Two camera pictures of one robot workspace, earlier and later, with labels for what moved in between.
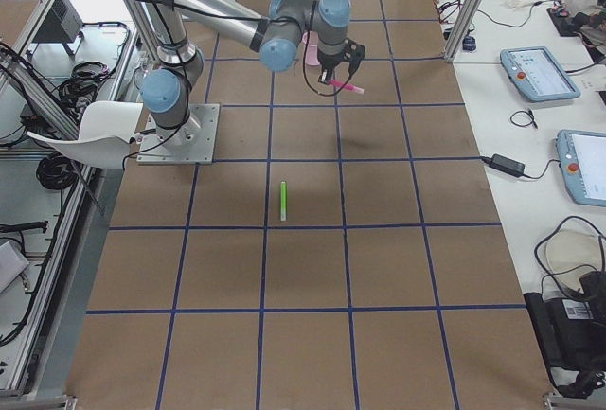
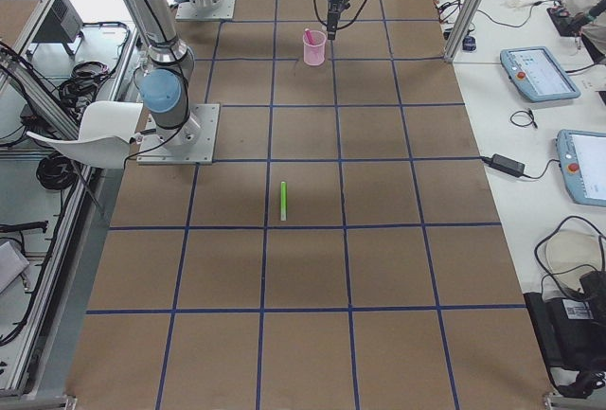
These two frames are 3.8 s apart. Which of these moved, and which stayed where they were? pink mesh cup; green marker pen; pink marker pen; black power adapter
Moved: pink marker pen
Stayed: black power adapter; pink mesh cup; green marker pen
